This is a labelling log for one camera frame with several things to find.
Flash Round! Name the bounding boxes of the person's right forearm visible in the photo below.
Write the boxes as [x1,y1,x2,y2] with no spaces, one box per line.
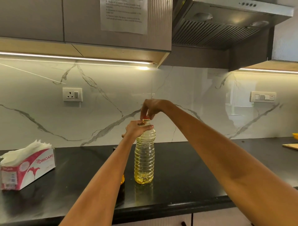
[161,102,298,226]

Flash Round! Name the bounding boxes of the person's right hand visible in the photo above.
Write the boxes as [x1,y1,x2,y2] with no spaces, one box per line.
[140,99,174,120]

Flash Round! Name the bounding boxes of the pink and white tissue box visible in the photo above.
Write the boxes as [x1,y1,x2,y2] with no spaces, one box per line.
[0,148,56,191]

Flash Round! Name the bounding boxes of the person's left hand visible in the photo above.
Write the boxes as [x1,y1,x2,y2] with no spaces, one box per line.
[121,120,154,140]

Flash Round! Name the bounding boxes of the white wall power socket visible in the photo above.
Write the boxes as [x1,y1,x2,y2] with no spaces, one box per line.
[63,88,83,102]

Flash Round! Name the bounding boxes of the white tissues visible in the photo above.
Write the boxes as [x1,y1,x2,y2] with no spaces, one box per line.
[0,139,52,167]

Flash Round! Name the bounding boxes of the under-cabinet light strip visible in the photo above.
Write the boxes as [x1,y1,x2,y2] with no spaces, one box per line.
[237,68,298,74]
[0,51,153,65]

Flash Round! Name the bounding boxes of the person's left forearm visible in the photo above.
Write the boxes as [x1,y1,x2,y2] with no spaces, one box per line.
[59,135,136,226]

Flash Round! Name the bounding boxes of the white paper notice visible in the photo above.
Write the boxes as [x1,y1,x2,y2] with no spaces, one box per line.
[100,0,148,35]

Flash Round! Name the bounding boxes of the steel range hood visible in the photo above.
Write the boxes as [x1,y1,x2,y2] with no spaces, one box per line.
[172,0,294,50]

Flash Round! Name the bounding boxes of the white lower cabinet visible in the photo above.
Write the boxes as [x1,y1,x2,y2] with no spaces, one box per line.
[112,206,254,226]

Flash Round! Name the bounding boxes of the grey upper cabinet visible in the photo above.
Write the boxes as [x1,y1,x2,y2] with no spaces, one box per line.
[62,0,173,52]
[271,7,298,61]
[0,0,65,43]

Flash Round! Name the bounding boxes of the white wall switch panel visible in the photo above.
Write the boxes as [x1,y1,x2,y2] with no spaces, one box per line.
[250,91,277,103]

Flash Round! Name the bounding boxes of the clear plastic oil bottle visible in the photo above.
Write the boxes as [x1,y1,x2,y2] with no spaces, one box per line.
[134,119,156,185]

